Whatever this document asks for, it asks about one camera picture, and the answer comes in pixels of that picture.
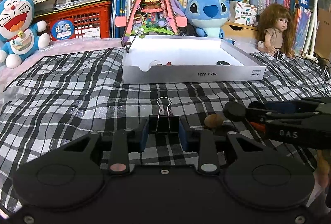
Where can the Doraemon plush toy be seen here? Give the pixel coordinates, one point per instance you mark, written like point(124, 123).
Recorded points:
point(20, 35)

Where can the pink triangular toy house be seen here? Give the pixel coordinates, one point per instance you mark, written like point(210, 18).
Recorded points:
point(150, 17)

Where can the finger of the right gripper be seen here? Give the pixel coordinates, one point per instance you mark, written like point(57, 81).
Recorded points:
point(284, 107)
point(275, 118)

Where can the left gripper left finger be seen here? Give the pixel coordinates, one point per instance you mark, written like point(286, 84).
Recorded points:
point(141, 135)

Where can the wooden drawer box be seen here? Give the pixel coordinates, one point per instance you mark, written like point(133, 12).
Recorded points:
point(235, 30)

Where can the pink fuzzy blanket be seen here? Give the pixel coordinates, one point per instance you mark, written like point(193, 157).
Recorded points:
point(63, 47)

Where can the white shallow cardboard box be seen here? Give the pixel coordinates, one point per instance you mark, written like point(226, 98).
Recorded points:
point(187, 59)

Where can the blue Stitch plush toy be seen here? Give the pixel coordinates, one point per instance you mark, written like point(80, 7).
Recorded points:
point(208, 17)

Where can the brown walnut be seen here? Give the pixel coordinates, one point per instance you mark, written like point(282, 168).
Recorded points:
point(213, 121)

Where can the white pencil print box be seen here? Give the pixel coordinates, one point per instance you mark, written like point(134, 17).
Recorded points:
point(242, 13)

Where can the clear glass ball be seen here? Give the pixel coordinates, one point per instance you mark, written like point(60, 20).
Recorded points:
point(155, 63)

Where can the brown haired doll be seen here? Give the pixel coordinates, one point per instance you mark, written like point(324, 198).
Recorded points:
point(276, 31)

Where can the black white plaid cloth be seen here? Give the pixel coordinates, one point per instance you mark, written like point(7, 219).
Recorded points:
point(64, 97)

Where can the black binder clip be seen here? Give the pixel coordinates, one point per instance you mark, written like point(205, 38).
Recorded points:
point(164, 122)

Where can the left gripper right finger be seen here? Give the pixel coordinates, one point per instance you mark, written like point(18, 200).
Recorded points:
point(184, 133)

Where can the black round disc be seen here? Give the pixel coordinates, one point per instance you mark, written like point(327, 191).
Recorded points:
point(222, 63)
point(234, 111)

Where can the red plastic crate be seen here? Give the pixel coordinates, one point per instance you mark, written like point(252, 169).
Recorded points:
point(84, 22)

